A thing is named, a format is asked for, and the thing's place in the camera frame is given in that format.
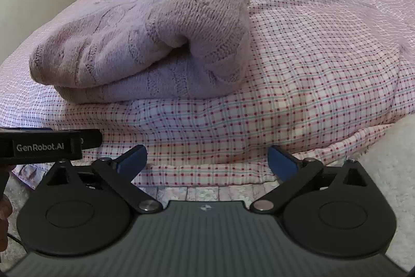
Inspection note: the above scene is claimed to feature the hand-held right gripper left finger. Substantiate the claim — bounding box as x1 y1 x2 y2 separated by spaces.
40 145 164 213

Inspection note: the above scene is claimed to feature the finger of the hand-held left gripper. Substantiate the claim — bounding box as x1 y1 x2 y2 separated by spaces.
80 130 103 150

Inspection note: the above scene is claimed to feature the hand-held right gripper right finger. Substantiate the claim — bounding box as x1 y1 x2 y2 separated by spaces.
249 145 374 213

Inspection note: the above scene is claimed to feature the lilac cable-knit sweater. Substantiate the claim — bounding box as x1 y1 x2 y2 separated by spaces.
29 0 252 104

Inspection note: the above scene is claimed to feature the person's left hand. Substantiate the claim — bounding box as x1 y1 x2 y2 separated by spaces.
0 195 13 255

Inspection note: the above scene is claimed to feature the floral mattress cover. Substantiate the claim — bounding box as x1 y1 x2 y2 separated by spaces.
13 165 272 202

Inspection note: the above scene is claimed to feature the checked pink bed sheet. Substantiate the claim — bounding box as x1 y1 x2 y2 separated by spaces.
0 0 415 188

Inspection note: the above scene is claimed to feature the white fluffy blanket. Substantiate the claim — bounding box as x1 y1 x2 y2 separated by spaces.
0 117 415 265

